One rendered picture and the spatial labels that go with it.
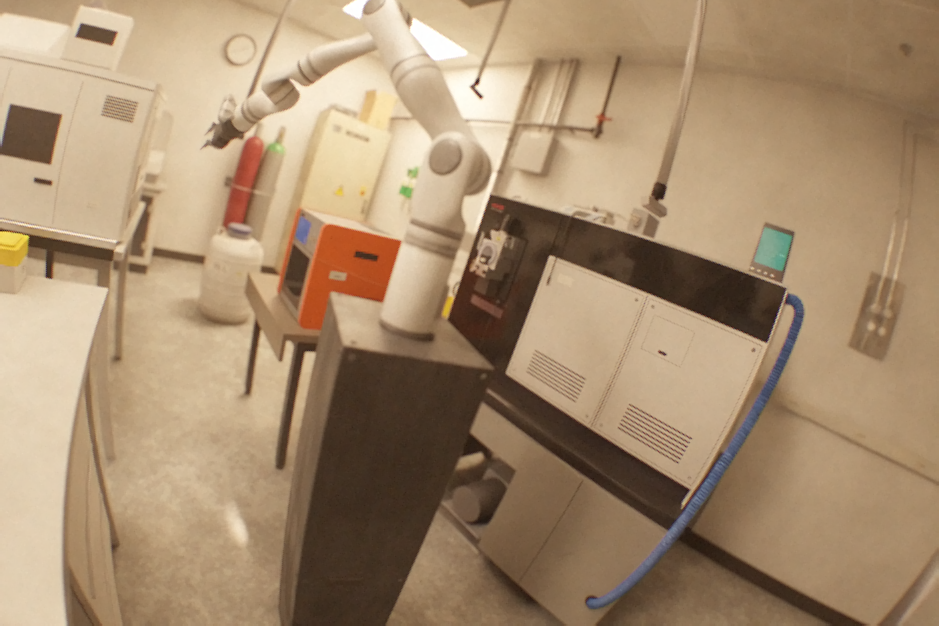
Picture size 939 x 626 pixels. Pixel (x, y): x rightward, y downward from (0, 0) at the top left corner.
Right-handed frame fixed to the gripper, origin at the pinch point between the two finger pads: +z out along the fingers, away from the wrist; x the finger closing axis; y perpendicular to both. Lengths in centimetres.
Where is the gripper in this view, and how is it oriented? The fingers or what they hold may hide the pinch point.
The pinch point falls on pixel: (202, 142)
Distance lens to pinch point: 128.4
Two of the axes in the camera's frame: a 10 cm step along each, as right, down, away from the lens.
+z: -9.0, 2.0, 4.0
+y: 4.4, 2.4, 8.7
